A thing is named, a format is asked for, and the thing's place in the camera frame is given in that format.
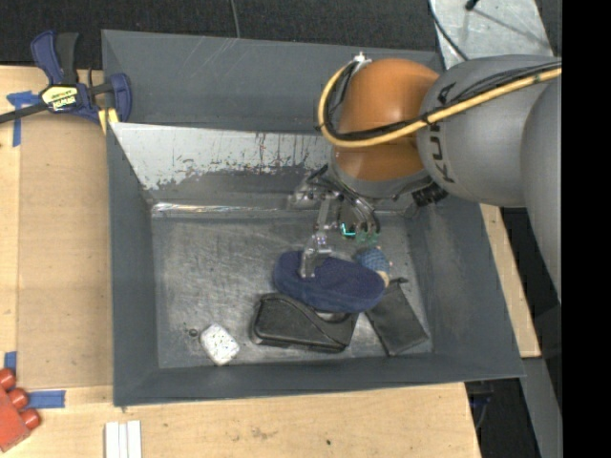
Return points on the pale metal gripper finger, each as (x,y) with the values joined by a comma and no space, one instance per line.
(327,250)
(308,260)

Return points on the dark blue plush slipper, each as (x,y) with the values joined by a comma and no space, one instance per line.
(343,284)

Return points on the blue knit toy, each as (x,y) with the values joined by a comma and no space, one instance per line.
(373,259)

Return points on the black wedge-shaped case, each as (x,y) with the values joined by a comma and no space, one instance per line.
(296,325)

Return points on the grey metal bin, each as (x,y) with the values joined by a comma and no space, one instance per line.
(229,265)

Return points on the white speckled sponge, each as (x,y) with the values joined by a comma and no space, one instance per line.
(219,344)

